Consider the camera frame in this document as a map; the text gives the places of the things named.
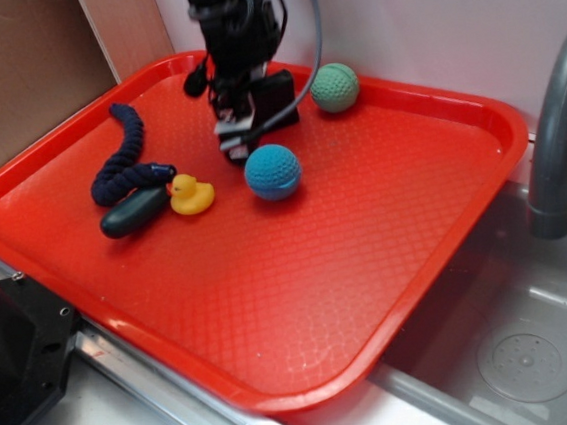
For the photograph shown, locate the dark blue rope toy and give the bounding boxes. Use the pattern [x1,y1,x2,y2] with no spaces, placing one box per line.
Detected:
[90,103,177,207]

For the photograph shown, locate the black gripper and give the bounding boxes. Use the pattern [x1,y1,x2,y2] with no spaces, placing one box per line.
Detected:
[189,0,281,166]

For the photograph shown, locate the green textured ball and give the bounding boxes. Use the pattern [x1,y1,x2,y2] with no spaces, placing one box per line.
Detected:
[310,63,360,114]

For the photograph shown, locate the brown cardboard panel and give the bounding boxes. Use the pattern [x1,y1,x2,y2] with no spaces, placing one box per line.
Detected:
[0,0,115,166]

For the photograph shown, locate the grey sink basin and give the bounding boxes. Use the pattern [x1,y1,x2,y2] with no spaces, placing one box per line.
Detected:
[371,184,567,425]

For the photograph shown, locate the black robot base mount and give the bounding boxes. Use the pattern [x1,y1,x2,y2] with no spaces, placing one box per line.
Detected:
[0,277,79,425]

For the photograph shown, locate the yellow rubber duck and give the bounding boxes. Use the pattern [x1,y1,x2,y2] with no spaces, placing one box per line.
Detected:
[165,174,216,216]

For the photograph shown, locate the dark green oval handle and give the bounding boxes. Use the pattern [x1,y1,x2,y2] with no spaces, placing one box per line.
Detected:
[100,185,170,239]

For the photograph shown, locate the grey faucet spout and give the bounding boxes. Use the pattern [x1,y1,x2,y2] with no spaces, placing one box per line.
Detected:
[527,37,567,239]

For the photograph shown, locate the red plastic tray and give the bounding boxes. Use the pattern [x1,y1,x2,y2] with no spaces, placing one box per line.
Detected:
[0,52,528,415]

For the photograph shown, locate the blue textured ball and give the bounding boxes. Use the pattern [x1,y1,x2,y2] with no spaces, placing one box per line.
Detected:
[244,144,303,202]

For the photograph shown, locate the grey cable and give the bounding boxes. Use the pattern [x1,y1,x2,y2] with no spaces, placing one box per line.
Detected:
[212,0,335,152]

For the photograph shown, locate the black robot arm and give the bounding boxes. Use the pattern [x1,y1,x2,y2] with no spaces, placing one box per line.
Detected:
[184,0,299,166]

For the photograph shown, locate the black box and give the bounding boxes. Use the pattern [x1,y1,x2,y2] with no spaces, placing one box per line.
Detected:
[250,70,295,128]

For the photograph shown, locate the metal sink rail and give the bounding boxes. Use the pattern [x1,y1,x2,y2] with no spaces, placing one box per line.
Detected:
[75,321,282,425]

